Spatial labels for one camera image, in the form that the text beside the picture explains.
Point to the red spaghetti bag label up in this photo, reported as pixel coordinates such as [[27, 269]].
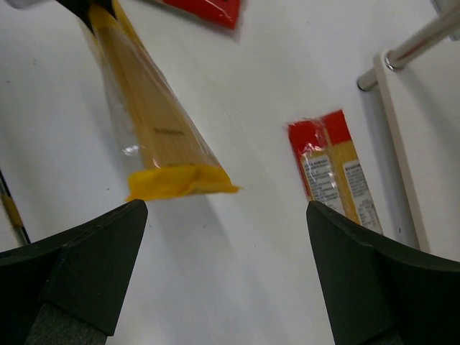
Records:
[[330, 168]]

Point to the yellow spaghetti bag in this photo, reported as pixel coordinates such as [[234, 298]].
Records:
[[163, 153]]

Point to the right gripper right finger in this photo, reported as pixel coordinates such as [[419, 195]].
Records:
[[379, 291]]

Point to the red spaghetti bag centre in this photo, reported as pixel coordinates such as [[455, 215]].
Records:
[[223, 13]]

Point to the white two-tier shelf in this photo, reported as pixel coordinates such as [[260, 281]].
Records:
[[418, 81]]

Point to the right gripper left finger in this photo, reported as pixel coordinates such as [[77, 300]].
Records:
[[69, 288]]

